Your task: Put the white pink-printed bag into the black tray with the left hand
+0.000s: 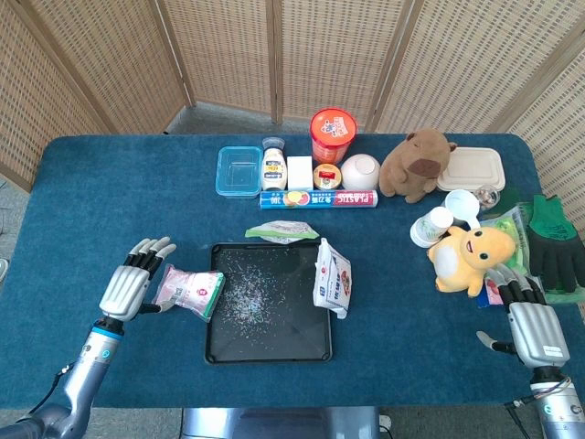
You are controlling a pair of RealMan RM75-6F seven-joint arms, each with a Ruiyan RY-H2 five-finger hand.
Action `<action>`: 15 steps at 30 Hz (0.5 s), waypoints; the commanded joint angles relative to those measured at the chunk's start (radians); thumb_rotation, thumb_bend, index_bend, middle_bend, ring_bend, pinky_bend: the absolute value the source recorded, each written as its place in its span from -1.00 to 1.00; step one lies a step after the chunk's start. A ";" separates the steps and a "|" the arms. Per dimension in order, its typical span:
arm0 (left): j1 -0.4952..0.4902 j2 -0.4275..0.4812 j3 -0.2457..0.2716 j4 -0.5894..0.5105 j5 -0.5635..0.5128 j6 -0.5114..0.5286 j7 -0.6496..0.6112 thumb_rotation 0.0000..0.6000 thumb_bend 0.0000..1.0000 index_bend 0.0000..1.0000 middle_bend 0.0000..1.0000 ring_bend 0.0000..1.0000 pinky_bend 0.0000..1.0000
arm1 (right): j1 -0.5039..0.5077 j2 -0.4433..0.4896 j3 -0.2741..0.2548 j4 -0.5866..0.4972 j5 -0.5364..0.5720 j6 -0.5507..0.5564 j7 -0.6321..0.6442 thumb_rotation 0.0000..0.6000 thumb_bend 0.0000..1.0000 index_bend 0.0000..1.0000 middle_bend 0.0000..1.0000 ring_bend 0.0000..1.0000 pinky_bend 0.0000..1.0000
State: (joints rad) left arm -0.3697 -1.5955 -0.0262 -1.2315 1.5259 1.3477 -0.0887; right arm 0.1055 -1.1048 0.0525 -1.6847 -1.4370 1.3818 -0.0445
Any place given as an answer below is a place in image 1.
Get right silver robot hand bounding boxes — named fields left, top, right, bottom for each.
left=475, top=267, right=571, bottom=368

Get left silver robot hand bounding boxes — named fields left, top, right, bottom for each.
left=99, top=236, right=177, bottom=322

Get pink green seasoning packet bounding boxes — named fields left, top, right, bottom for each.
left=152, top=263, right=227, bottom=324

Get silver blue robot base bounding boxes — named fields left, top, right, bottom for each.
left=180, top=406, right=381, bottom=439

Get pink snack packet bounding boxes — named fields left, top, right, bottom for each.
left=476, top=276, right=509, bottom=308

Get blue felt table cover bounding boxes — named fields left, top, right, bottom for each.
left=0, top=133, right=585, bottom=410

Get green black work glove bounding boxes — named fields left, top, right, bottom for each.
left=527, top=194, right=585, bottom=294

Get yellow plush toy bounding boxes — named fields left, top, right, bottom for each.
left=427, top=225, right=516, bottom=299

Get green plastic packet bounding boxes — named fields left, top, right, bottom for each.
left=477, top=203, right=535, bottom=271

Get scattered coloured granules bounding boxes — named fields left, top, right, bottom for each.
left=218, top=246, right=303, bottom=328

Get small clear cup with nuts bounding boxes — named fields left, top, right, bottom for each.
left=474, top=185, right=502, bottom=210

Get white measuring scoop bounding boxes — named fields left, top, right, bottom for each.
left=444, top=188, right=482, bottom=230

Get white printed paper cup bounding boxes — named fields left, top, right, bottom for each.
left=409, top=206, right=454, bottom=249

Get black square baking tray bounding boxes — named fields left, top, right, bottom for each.
left=204, top=242, right=334, bottom=366

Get blue clear plastic container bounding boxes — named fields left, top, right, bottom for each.
left=215, top=145, right=264, bottom=199

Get green white seasoning packet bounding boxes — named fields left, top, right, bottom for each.
left=244, top=219, right=320, bottom=245

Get beige lidded takeout box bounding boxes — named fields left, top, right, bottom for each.
left=436, top=146, right=507, bottom=192

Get white mayonnaise bottle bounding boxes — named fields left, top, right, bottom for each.
left=261, top=136, right=288, bottom=192

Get brown capybara plush toy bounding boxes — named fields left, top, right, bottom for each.
left=378, top=127, right=459, bottom=204

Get white blue seasoning bag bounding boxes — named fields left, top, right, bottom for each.
left=312, top=237, right=353, bottom=320

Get small white box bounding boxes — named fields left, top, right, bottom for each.
left=286, top=155, right=314, bottom=192

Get blue plastic wrap box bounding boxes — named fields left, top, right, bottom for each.
left=259, top=189, right=379, bottom=210

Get small red yellow tin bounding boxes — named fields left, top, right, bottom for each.
left=313, top=163, right=343, bottom=192

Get white upturned bowl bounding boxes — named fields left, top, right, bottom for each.
left=340, top=153, right=381, bottom=192

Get orange jar with red lid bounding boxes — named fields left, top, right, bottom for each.
left=309, top=107, right=358, bottom=166

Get woven bamboo folding screen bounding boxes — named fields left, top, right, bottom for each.
left=0, top=0, right=585, bottom=248

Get black cable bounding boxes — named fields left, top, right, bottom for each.
left=504, top=393, right=549, bottom=439

